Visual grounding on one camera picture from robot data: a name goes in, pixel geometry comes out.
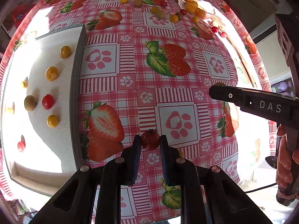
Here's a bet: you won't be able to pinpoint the yellow tomato bottom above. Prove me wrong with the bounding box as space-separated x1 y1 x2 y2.
47 114 59 128

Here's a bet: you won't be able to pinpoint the orange-yellow tomato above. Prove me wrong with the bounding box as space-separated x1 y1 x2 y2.
45 66 59 81

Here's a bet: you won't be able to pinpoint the yellow-orange tomato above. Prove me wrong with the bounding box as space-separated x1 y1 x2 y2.
60 46 72 59

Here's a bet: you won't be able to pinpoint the red cherry tomato bottom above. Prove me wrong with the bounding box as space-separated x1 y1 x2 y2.
42 94 55 110

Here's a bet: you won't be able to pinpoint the red cherry tomato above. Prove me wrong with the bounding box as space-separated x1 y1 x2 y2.
180 9 187 15
211 26 219 33
42 94 55 110
220 32 227 38

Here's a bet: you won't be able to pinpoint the person right hand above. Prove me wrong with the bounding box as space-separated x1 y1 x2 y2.
276 124 298 189

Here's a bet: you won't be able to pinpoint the red cherry tomato right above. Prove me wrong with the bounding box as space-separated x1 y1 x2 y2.
220 32 227 38

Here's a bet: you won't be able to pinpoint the red cherry tomato by stick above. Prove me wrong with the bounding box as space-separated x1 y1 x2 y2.
211 26 219 33

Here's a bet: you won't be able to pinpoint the tan fruit by stick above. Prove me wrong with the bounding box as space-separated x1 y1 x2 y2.
211 20 219 27

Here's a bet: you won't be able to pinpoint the white rectangular tray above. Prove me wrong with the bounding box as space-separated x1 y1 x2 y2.
1 24 87 196

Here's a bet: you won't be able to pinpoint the yellow tomato below bowl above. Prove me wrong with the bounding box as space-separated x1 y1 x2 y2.
192 16 199 23

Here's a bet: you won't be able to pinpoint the clear glass fruit bowl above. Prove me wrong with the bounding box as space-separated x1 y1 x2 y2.
178 0 216 20

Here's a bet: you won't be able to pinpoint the red cherry tomato near bowl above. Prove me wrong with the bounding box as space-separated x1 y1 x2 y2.
180 9 187 15

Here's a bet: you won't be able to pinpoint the dark brown tomato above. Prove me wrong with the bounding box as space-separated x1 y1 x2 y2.
175 12 183 20

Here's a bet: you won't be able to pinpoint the orange tomato far middle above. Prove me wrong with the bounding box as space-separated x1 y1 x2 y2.
169 14 179 23

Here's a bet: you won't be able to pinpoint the pink strawberry patterned tablecloth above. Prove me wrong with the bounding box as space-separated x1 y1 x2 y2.
1 0 276 223

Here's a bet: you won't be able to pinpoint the tan round fruit far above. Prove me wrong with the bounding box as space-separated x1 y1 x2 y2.
155 9 167 19

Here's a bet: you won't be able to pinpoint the dark red tomato far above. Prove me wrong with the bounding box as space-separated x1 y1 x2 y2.
160 1 168 8

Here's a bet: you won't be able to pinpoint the yellow tomato far middle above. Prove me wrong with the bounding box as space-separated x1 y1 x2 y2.
150 6 159 14

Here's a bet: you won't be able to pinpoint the brownish green fruit far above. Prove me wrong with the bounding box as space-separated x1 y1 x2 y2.
133 0 143 7

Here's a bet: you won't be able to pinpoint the red plastic stool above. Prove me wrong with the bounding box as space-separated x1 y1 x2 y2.
11 4 35 28

